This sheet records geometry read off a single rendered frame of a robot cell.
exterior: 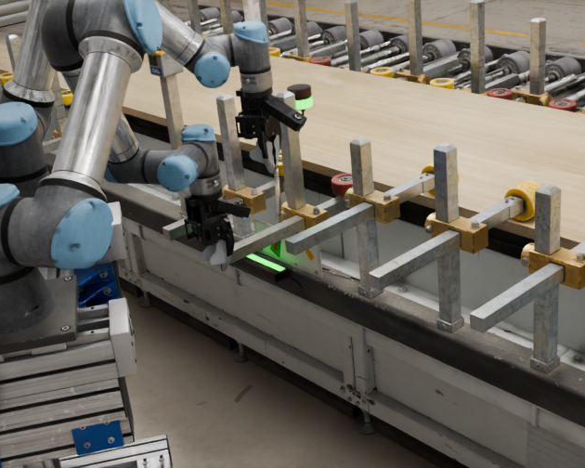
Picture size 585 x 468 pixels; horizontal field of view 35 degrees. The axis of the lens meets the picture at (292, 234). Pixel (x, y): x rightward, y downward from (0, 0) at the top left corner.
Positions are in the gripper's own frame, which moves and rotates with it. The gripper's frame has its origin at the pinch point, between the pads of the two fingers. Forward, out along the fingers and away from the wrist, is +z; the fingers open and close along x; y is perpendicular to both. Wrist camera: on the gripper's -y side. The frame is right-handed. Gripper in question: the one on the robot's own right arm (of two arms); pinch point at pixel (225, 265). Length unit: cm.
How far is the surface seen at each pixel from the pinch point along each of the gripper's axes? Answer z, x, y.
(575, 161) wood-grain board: -8, 40, -85
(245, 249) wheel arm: -2.5, 1.6, -5.5
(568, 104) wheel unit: -8, 15, -122
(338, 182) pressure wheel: -8.2, 0.4, -38.6
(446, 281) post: 0, 47, -26
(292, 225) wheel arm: -3.1, 1.6, -20.6
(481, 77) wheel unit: -7, -29, -136
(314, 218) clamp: -4.2, 5.1, -25.1
